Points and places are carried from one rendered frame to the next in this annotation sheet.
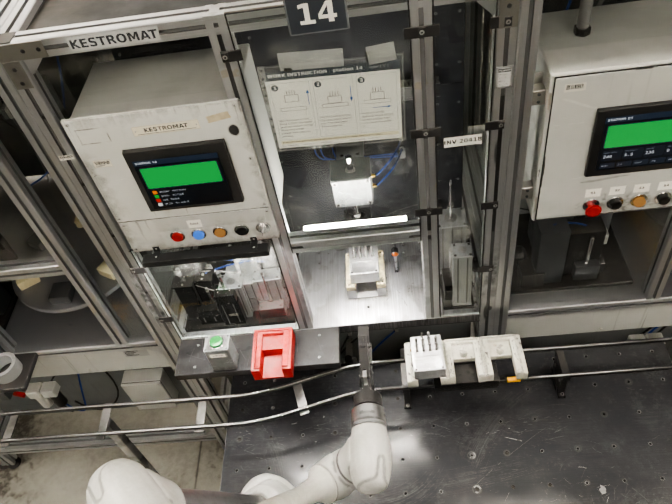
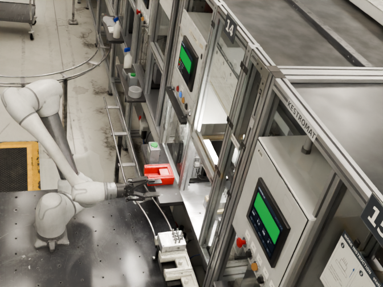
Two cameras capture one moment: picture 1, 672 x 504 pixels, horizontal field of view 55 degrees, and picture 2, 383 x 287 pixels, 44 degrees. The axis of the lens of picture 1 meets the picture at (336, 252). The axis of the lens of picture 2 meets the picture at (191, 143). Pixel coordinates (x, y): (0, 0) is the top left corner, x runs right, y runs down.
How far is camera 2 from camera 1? 1.68 m
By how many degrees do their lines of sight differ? 44
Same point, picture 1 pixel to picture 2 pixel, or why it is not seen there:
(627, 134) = (261, 207)
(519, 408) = not seen: outside the picture
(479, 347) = (184, 269)
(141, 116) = (192, 25)
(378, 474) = (77, 191)
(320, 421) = (138, 220)
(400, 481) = (107, 258)
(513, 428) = not seen: outside the picture
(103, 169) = (180, 38)
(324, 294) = (203, 193)
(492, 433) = not seen: outside the picture
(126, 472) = (52, 84)
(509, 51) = (257, 109)
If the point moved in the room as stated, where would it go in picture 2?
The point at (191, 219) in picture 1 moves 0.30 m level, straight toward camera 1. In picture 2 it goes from (182, 85) to (137, 97)
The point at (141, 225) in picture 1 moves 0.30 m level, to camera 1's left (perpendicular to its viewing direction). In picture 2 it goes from (176, 73) to (157, 48)
